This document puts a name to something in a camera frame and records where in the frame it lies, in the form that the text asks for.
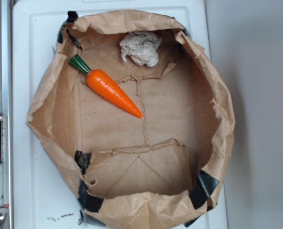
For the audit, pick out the brown paper bag tray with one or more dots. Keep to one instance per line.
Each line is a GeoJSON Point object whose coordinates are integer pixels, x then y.
{"type": "Point", "coordinates": [143, 168]}

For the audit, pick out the black tape piece bottom right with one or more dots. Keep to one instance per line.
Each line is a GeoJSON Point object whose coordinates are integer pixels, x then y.
{"type": "Point", "coordinates": [204, 187]}

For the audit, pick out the white plastic cutting board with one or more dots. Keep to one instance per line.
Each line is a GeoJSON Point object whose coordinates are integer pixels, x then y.
{"type": "Point", "coordinates": [42, 199]}

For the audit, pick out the crumpled white paper ball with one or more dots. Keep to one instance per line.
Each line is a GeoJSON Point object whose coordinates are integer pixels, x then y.
{"type": "Point", "coordinates": [141, 47]}

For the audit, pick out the orange plastic toy carrot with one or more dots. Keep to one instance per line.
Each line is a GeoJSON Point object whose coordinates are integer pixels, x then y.
{"type": "Point", "coordinates": [105, 86]}

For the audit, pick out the black tape piece inner left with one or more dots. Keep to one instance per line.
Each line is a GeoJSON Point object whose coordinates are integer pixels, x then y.
{"type": "Point", "coordinates": [82, 160]}

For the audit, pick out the aluminium frame rail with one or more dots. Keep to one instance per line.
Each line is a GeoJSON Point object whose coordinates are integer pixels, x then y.
{"type": "Point", "coordinates": [6, 192]}

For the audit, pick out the black tape piece bottom left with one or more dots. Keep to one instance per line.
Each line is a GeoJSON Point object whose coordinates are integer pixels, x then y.
{"type": "Point", "coordinates": [90, 203]}

